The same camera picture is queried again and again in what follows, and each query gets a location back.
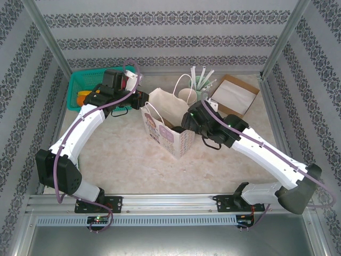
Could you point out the white printed paper bag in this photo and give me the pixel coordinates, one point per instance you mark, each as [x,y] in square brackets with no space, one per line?
[165,106]

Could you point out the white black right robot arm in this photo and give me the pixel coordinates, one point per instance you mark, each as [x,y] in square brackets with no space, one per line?
[266,154]

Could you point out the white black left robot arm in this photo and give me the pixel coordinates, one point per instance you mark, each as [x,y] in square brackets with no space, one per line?
[80,130]

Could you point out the orange mango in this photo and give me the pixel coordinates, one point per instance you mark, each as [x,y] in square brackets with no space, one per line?
[80,100]

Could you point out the teal plastic basket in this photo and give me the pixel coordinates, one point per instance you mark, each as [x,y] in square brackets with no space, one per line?
[85,78]

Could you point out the pale green straw holder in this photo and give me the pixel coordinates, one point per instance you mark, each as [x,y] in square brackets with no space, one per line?
[202,93]

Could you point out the white napkin stack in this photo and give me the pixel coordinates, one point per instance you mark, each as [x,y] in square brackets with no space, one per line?
[234,96]

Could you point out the stack of paper cups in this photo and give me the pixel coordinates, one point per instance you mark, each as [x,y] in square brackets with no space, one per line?
[186,94]

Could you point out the brown cardboard box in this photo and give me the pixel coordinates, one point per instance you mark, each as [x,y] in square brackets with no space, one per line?
[254,92]

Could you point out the black mounting plate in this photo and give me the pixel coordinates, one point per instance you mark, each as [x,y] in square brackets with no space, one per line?
[223,204]
[114,204]

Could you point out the small circuit board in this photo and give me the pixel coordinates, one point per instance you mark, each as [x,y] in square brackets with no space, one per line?
[98,219]
[245,223]

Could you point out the grey metal shelf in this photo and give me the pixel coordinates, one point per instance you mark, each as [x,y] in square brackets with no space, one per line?
[170,242]

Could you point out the aluminium side rail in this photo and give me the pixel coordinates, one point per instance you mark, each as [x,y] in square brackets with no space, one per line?
[60,120]
[271,106]

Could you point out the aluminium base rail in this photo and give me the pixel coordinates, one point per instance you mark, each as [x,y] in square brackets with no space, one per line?
[170,202]

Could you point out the aluminium frame post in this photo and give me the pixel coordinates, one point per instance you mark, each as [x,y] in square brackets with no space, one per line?
[48,34]
[287,34]

